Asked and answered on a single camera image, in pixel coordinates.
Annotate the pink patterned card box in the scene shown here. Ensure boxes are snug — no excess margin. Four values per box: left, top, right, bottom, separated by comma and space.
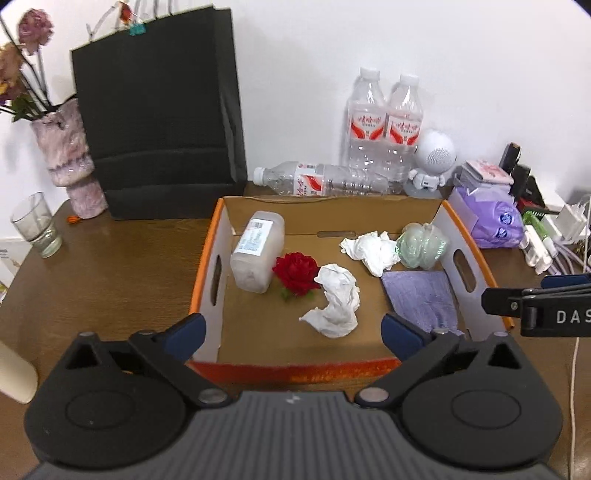
462, 159, 514, 186

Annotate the green tube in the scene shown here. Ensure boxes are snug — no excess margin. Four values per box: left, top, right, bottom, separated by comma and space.
522, 210, 561, 241

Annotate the clear water bottle red label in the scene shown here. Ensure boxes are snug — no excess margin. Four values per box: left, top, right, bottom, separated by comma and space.
345, 67, 387, 178
253, 161, 391, 197
385, 73, 424, 185

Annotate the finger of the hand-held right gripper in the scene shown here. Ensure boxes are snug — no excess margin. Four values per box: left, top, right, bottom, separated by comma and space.
541, 272, 591, 291
481, 286, 591, 320

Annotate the purple plastic wipes pack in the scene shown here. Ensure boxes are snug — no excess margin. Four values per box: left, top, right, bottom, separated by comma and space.
448, 185, 527, 249

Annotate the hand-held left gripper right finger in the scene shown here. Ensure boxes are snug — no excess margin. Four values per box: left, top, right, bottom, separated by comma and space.
358, 312, 532, 409

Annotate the red artificial rose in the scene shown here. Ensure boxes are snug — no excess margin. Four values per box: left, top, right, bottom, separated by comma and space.
271, 251, 321, 302

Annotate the clear drinking glass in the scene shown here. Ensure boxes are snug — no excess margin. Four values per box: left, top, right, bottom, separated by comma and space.
10, 191, 63, 259

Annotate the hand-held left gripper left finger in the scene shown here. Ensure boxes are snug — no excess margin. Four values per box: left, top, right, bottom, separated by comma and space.
65, 312, 232, 409

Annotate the white small bottle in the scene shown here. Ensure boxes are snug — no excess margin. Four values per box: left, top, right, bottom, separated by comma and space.
534, 249, 556, 276
522, 225, 544, 264

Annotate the purple drawstring pouch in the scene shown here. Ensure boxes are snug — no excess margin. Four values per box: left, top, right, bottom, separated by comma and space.
381, 270, 465, 335

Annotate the cream thermos flask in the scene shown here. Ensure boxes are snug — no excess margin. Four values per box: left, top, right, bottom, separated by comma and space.
0, 340, 38, 404

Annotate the black rectangular box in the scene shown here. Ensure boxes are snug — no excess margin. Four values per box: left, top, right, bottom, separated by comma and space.
510, 164, 533, 200
499, 142, 522, 172

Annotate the pink mottled vase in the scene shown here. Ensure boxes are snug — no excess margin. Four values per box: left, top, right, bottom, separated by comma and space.
30, 98, 109, 217

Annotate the black paper bag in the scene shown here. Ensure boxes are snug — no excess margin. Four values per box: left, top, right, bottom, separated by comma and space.
70, 4, 247, 221

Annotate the white round robot speaker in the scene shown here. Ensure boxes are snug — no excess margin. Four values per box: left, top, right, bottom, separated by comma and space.
405, 129, 459, 198

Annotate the white tissue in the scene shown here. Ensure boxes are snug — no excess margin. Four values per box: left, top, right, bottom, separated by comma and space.
300, 264, 361, 339
339, 231, 400, 278

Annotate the translucent plastic jar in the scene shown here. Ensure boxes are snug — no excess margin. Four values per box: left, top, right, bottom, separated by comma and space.
229, 210, 285, 294

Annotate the white plug charger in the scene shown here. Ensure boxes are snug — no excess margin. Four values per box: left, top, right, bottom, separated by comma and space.
556, 203, 590, 241

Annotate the iridescent plastic bag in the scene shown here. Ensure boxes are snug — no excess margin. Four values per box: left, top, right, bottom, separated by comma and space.
396, 222, 450, 270

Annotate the red cardboard box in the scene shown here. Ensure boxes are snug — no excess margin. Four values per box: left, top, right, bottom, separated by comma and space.
188, 194, 515, 384

